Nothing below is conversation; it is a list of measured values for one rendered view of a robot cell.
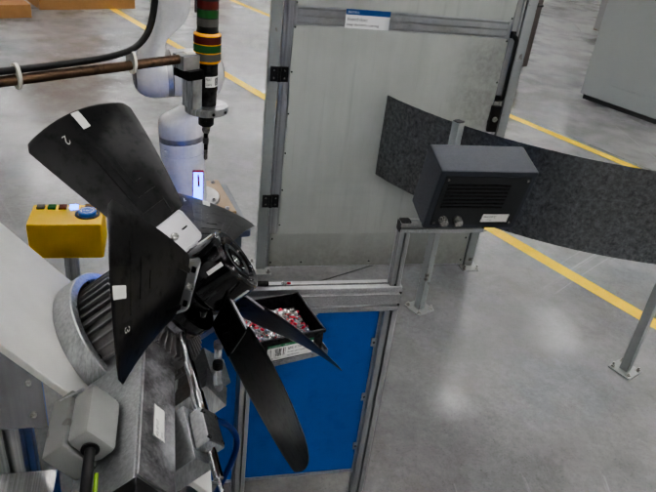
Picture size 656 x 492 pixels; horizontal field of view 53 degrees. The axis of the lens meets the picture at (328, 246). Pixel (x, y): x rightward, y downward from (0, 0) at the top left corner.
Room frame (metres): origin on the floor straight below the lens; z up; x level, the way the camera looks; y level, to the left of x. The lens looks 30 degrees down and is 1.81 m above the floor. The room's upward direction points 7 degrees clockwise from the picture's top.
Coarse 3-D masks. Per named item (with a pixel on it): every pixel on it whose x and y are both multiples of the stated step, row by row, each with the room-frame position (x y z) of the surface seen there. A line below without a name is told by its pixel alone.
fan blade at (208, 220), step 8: (192, 200) 1.25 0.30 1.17; (200, 200) 1.27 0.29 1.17; (184, 208) 1.20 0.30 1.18; (192, 208) 1.21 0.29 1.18; (200, 208) 1.22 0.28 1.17; (208, 208) 1.23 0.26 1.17; (216, 208) 1.26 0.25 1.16; (224, 208) 1.28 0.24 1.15; (192, 216) 1.17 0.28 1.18; (200, 216) 1.17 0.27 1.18; (208, 216) 1.18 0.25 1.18; (216, 216) 1.19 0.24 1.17; (224, 216) 1.21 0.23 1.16; (232, 216) 1.24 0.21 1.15; (200, 224) 1.13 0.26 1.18; (208, 224) 1.14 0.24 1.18; (216, 224) 1.15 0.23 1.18; (224, 224) 1.16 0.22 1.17; (232, 224) 1.19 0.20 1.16; (240, 224) 1.21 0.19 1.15; (248, 224) 1.24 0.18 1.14; (208, 232) 1.10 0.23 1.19; (224, 232) 1.11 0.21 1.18; (232, 232) 1.13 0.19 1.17; (240, 232) 1.15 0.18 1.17; (200, 240) 1.06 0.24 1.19
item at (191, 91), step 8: (184, 56) 0.99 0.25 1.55; (192, 56) 0.99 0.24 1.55; (176, 64) 0.99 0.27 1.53; (184, 64) 0.98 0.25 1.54; (192, 64) 0.99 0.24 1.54; (176, 72) 1.00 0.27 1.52; (184, 72) 0.99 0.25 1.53; (192, 72) 0.99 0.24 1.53; (200, 72) 1.00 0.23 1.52; (184, 80) 1.01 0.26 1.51; (192, 80) 0.99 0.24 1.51; (200, 80) 1.00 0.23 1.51; (184, 88) 1.01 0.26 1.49; (192, 88) 0.99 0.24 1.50; (200, 88) 1.00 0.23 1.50; (184, 96) 1.01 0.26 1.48; (192, 96) 0.99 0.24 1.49; (200, 96) 1.00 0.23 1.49; (184, 104) 1.01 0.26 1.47; (192, 104) 0.99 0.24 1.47; (200, 104) 1.00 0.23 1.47; (224, 104) 1.04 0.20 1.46; (192, 112) 1.00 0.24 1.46; (200, 112) 1.00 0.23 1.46; (208, 112) 1.00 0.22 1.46; (216, 112) 1.00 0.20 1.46; (224, 112) 1.02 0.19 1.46
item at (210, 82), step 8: (200, 64) 1.01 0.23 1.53; (208, 64) 1.01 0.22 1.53; (216, 64) 1.02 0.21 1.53; (208, 72) 1.01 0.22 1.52; (216, 72) 1.02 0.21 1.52; (208, 80) 1.01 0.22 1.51; (216, 80) 1.02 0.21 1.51; (208, 88) 1.01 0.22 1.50; (216, 88) 1.03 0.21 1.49; (208, 96) 1.02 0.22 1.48; (216, 96) 1.03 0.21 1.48; (208, 104) 1.02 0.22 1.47; (216, 104) 1.03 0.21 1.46; (200, 120) 1.02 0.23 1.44; (208, 120) 1.02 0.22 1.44
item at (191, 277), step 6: (198, 258) 0.89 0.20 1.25; (192, 264) 0.87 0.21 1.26; (198, 264) 0.89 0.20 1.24; (198, 270) 0.89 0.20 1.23; (186, 276) 0.85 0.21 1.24; (192, 276) 0.87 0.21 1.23; (186, 282) 0.85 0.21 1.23; (192, 282) 0.87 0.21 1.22; (186, 294) 0.86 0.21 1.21; (186, 300) 0.86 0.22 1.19; (186, 306) 0.86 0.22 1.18; (180, 312) 0.83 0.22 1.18
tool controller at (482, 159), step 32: (448, 160) 1.50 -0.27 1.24; (480, 160) 1.53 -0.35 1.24; (512, 160) 1.55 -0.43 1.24; (416, 192) 1.58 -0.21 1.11; (448, 192) 1.48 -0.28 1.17; (480, 192) 1.50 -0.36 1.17; (512, 192) 1.52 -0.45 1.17; (448, 224) 1.51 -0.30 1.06; (480, 224) 1.54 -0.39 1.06; (512, 224) 1.57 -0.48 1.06
